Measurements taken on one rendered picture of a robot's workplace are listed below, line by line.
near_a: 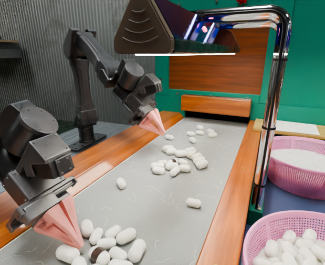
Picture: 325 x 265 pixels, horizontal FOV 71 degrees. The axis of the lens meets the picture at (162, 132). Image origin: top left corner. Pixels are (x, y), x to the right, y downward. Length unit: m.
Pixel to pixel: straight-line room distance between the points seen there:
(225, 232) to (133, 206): 0.19
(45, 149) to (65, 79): 3.53
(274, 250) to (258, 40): 0.80
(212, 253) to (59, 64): 3.70
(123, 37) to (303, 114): 0.88
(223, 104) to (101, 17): 2.63
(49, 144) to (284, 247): 0.40
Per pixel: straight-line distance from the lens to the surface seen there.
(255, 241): 0.45
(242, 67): 1.06
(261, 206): 0.58
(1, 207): 0.55
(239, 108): 1.01
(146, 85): 0.66
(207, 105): 1.03
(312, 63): 1.06
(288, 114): 1.07
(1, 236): 0.50
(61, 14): 3.83
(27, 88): 4.52
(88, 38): 0.88
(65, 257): 0.41
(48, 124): 0.39
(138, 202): 0.52
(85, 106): 0.97
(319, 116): 1.08
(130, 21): 0.31
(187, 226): 0.46
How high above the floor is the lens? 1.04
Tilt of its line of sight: 19 degrees down
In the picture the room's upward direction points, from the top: straight up
